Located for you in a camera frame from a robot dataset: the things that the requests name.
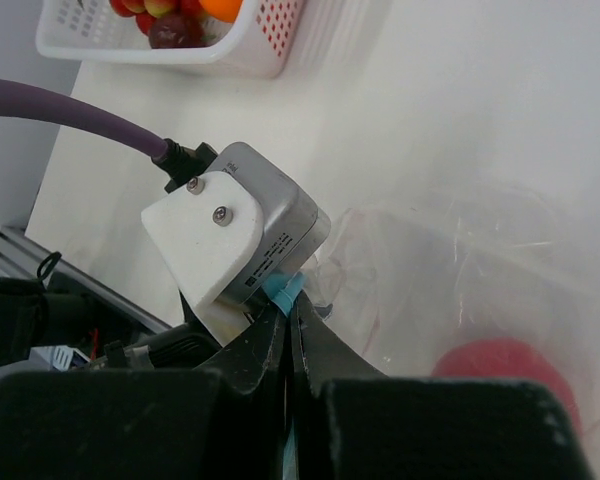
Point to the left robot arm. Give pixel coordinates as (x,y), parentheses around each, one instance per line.
(55,310)

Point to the aluminium rail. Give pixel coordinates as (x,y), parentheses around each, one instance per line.
(20,258)

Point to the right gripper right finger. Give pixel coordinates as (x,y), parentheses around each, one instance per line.
(354,422)

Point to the fake orange fruit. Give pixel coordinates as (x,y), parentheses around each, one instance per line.
(222,10)

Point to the dark red fake plum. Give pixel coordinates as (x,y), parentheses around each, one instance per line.
(176,31)

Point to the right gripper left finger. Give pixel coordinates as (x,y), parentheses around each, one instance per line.
(224,419)

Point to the clear zip top bag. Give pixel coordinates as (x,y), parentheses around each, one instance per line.
(403,281)

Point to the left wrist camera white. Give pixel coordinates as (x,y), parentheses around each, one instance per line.
(235,237)

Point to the white plastic basket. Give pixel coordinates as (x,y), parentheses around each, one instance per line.
(252,41)

